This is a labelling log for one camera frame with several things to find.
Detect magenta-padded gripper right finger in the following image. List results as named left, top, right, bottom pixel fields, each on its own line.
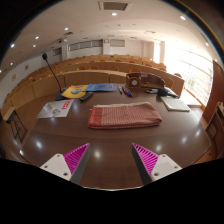
left=131, top=142, right=183, bottom=186

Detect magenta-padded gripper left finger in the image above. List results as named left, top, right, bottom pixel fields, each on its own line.
left=39, top=142, right=91, bottom=185

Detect red checked towel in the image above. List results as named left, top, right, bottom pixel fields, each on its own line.
left=87, top=101, right=163, bottom=130

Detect white magazine with red print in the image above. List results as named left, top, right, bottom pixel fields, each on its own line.
left=37, top=98, right=75, bottom=119

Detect white notebook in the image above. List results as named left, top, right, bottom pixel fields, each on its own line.
left=160, top=95, right=191, bottom=112

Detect wooden side cabinet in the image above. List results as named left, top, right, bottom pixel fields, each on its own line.
left=204, top=101, right=224, bottom=158

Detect black gooseneck desk microphone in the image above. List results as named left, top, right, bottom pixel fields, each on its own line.
left=41, top=52, right=68, bottom=102

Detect black remote control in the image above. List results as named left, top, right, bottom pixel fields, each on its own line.
left=78, top=91, right=95, bottom=102

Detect black handheld microphone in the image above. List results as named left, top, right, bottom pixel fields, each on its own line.
left=144, top=87, right=179, bottom=99

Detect small black-framed side table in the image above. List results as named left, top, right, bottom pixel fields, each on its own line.
left=2, top=106, right=28, bottom=144

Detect yellow book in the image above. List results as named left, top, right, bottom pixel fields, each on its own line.
left=61, top=84, right=90, bottom=100

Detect wooden desk organizer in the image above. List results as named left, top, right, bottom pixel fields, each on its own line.
left=125, top=72, right=165, bottom=90

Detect blue book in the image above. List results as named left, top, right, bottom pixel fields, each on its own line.
left=85, top=82, right=118, bottom=93

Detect rows of wooden hall seats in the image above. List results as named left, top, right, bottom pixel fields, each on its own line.
left=1, top=54, right=185, bottom=116

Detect large bright window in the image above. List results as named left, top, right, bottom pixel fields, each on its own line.
left=164, top=46, right=214, bottom=108

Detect round ceiling lights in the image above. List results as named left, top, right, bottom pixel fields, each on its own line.
left=9, top=11, right=211, bottom=48

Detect ceiling air vent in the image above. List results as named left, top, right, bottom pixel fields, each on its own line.
left=98, top=0, right=132, bottom=12

